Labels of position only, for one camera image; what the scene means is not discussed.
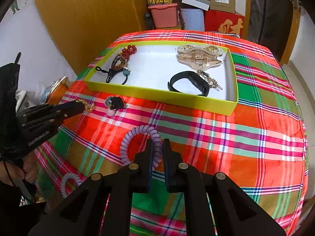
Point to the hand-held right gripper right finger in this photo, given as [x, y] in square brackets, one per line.
[167, 159]

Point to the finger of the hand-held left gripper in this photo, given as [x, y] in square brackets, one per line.
[71, 107]
[49, 121]

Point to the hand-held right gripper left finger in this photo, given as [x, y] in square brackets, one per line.
[149, 159]

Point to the black smart band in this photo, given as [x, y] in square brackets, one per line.
[196, 78]

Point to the yellow cardboard box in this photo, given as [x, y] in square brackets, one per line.
[152, 68]

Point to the gold hair clip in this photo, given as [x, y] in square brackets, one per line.
[213, 80]

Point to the clear hair claw clip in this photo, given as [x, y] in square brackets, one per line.
[196, 60]

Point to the person's left hand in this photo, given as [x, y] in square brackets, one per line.
[28, 169]

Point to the orange bag in cardboard box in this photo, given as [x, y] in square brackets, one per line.
[59, 91]

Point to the plaid tablecloth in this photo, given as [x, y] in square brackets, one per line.
[221, 140]

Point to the wooden wardrobe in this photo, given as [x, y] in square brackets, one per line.
[86, 17]

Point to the pink plastic bin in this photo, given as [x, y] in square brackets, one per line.
[163, 17]

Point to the lavender bucket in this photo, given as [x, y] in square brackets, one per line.
[193, 19]

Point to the red box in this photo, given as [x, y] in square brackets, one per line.
[216, 22]

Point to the white box striped edge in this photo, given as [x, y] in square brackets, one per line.
[194, 3]

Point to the wooden door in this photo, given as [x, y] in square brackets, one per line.
[270, 17]

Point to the metal door lock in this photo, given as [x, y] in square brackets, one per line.
[297, 1]

